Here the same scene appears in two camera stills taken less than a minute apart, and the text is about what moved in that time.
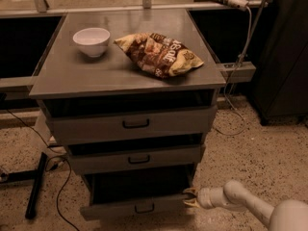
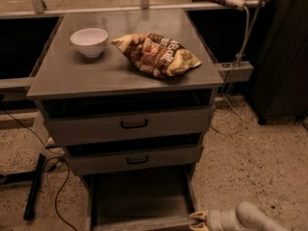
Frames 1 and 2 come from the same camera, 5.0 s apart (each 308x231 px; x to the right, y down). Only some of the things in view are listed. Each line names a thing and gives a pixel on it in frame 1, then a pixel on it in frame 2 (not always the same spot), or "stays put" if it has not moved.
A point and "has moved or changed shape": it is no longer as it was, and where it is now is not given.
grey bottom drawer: x=125 y=194 has moved or changed shape
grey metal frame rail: x=238 y=71 stays put
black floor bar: x=32 y=203 stays put
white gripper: x=204 y=197 to x=214 y=220
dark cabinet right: x=280 y=88 stays put
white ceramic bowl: x=92 y=40 stays put
